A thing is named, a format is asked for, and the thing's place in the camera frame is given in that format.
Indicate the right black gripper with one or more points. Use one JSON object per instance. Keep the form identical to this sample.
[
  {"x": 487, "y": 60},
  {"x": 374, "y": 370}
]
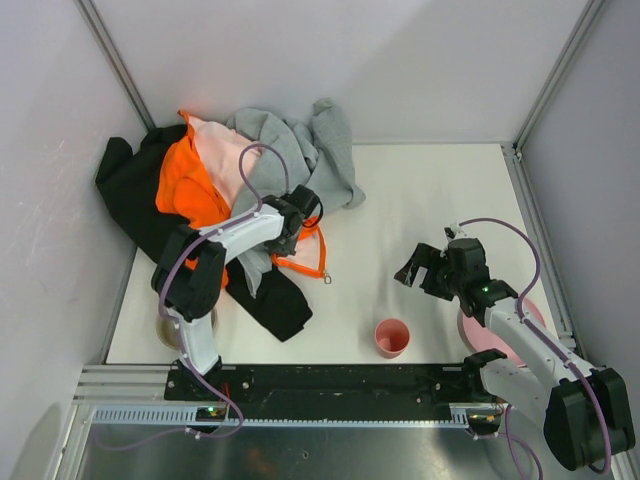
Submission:
[{"x": 432, "y": 272}]

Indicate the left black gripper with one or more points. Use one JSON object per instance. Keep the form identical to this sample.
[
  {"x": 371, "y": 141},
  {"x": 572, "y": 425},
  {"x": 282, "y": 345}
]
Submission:
[{"x": 284, "y": 242}]

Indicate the orange jacket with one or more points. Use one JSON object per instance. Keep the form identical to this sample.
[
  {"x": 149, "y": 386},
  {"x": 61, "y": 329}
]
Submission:
[{"x": 200, "y": 180}]

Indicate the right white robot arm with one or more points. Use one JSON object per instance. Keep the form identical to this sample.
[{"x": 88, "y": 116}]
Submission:
[{"x": 583, "y": 411}]

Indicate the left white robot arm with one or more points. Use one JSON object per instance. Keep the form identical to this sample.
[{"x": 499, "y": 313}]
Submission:
[{"x": 189, "y": 275}]

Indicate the pink cup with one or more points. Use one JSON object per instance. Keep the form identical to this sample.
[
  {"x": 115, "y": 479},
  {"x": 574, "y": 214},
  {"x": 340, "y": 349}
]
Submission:
[{"x": 392, "y": 337}]

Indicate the pink plate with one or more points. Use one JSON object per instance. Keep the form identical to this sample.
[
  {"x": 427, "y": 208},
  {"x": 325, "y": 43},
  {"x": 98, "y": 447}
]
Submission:
[{"x": 478, "y": 338}]

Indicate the grey sweatshirt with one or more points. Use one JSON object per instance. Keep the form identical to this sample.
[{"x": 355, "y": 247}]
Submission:
[{"x": 316, "y": 154}]

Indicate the beige bowl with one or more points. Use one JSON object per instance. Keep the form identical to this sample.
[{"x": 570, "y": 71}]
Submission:
[{"x": 167, "y": 334}]

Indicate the black garment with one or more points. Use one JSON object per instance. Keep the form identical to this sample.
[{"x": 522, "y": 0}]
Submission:
[{"x": 128, "y": 182}]

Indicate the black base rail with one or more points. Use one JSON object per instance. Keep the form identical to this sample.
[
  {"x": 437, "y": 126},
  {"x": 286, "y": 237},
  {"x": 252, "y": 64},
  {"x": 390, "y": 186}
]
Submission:
[{"x": 354, "y": 386}]

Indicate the grey slotted cable duct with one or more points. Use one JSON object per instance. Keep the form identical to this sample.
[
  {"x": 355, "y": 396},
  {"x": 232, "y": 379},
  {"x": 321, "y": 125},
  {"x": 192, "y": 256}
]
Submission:
[{"x": 416, "y": 415}]

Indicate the right aluminium table rail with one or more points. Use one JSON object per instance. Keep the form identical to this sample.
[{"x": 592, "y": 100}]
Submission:
[{"x": 545, "y": 250}]

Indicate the left aluminium frame post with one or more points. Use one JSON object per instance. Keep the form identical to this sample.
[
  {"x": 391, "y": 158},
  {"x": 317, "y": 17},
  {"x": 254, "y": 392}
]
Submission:
[{"x": 100, "y": 32}]

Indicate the aluminium frame post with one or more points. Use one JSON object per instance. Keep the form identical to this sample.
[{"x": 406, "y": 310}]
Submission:
[
  {"x": 568, "y": 56},
  {"x": 100, "y": 32}
]

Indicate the right aluminium frame post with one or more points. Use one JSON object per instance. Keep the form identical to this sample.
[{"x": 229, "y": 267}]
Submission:
[{"x": 568, "y": 56}]

